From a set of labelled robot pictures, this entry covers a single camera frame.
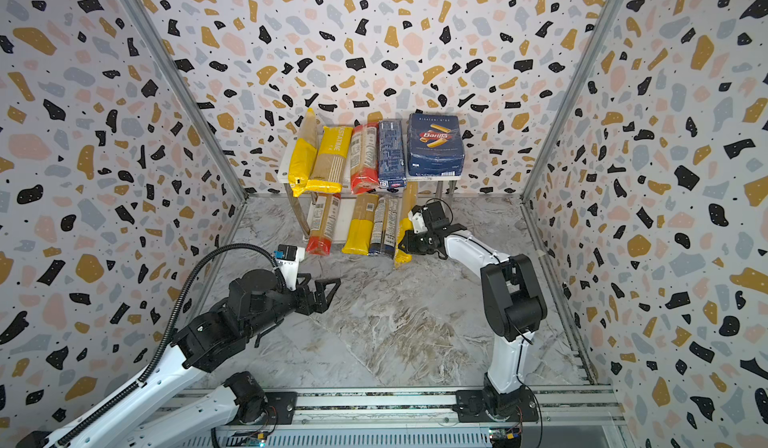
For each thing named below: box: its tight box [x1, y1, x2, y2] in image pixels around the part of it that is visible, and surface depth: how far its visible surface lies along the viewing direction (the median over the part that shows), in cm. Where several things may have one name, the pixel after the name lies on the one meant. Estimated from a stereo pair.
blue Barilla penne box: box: [407, 113, 465, 176], surface depth 80 cm
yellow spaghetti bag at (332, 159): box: [311, 126, 353, 193], surface depth 81 cm
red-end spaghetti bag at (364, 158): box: [350, 122, 380, 195], surface depth 80 cm
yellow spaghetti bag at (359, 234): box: [342, 194, 379, 256], surface depth 103 cm
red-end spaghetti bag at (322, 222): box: [306, 193, 341, 256], surface depth 102 cm
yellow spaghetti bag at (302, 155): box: [288, 108, 319, 197], surface depth 77 cm
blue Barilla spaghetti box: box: [378, 119, 407, 189], surface depth 81 cm
